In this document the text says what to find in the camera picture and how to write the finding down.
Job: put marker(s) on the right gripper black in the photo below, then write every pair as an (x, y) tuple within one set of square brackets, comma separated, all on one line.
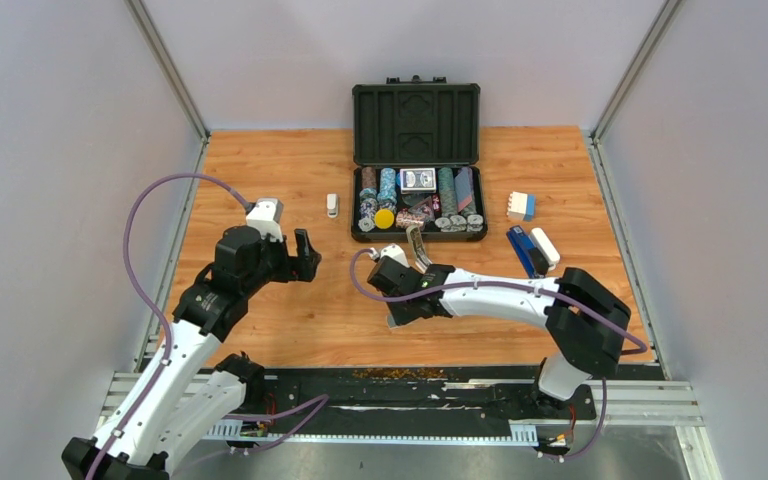
[(402, 318)]

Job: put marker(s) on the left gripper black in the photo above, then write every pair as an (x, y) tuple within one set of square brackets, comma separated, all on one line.
[(302, 267)]

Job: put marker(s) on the grey green white stapler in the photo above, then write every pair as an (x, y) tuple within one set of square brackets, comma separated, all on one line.
[(415, 240)]

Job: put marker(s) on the small white stapler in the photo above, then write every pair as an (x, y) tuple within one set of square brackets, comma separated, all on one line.
[(332, 205)]

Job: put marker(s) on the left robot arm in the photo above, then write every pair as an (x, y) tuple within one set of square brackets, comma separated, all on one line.
[(156, 426)]

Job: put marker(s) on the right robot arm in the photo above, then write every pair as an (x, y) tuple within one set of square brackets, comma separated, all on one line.
[(588, 323)]

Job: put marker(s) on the blue stapler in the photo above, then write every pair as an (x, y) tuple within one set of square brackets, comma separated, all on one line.
[(530, 256)]

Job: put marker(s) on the yellow dealer chip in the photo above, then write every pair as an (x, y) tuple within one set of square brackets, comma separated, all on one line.
[(384, 219)]

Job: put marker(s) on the blue playing card deck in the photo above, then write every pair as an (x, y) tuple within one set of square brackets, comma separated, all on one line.
[(418, 180)]

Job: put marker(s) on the black poker chip case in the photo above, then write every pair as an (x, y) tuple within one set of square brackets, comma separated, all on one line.
[(416, 124)]

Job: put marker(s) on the white blue toy block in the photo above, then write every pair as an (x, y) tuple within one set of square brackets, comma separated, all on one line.
[(521, 206)]

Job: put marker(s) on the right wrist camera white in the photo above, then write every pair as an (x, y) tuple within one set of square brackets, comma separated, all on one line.
[(394, 252)]

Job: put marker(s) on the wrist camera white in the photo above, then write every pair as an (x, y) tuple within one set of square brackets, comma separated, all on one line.
[(394, 252), (265, 217)]

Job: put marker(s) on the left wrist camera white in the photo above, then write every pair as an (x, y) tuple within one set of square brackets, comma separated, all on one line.
[(265, 217)]

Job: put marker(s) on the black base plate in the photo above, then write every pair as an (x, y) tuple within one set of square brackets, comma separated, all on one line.
[(473, 402)]

